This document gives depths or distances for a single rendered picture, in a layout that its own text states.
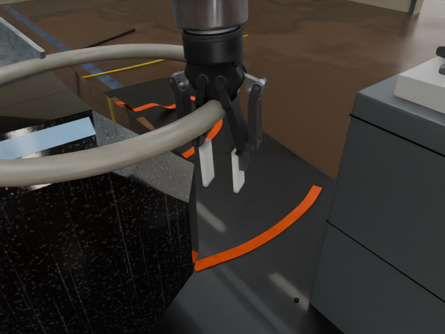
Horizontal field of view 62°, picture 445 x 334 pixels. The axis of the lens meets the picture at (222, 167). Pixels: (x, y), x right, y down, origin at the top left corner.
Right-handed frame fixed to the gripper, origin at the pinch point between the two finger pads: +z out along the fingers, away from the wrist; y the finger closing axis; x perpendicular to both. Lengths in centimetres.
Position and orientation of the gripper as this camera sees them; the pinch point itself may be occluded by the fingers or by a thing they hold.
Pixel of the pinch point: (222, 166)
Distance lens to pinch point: 56.4
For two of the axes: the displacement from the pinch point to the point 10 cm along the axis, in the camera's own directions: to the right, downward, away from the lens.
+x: -3.8, 5.2, -7.6
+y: -9.2, -1.6, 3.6
